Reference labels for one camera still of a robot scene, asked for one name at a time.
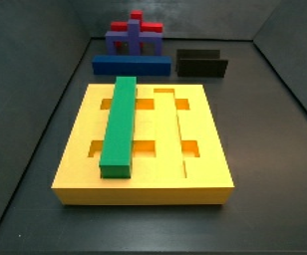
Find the yellow slotted board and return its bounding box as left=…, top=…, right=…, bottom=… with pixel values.
left=52, top=84, right=234, bottom=205

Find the black block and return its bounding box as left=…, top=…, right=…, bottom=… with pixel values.
left=175, top=49, right=228, bottom=78

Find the blue long block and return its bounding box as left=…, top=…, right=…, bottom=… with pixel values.
left=93, top=55, right=171, bottom=76

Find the green long block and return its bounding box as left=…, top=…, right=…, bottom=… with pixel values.
left=99, top=77, right=137, bottom=178

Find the red cross-shaped block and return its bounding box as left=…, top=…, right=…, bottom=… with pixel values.
left=111, top=10, right=162, bottom=33

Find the purple cross-shaped block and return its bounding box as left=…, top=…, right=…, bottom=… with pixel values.
left=106, top=19, right=162, bottom=56

